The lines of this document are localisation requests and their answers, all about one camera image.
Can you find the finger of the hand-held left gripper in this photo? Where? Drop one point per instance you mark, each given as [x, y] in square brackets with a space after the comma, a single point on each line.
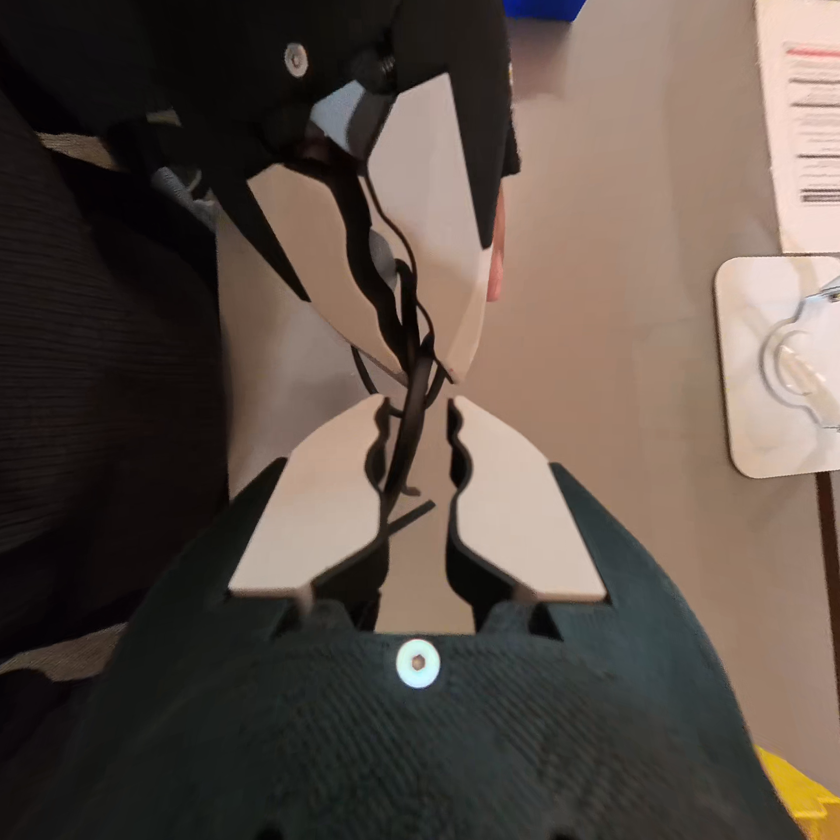
[309, 236]
[440, 223]

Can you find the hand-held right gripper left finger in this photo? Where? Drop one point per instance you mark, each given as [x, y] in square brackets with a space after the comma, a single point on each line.
[309, 519]

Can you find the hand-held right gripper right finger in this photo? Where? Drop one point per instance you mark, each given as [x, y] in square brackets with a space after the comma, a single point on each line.
[525, 519]

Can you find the yellow storage bin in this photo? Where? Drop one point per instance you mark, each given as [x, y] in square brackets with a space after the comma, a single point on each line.
[807, 801]

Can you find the person's left forearm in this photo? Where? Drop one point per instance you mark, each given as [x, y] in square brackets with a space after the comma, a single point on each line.
[92, 394]

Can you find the person's left hand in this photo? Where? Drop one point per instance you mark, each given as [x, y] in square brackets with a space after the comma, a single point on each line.
[498, 250]

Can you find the blue bin with sticker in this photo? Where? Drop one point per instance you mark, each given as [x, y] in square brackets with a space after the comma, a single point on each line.
[545, 9]

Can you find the white stand base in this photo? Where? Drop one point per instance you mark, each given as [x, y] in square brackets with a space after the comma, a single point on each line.
[775, 368]

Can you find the printed paper sheets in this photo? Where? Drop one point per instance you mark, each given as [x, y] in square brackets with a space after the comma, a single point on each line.
[807, 118]

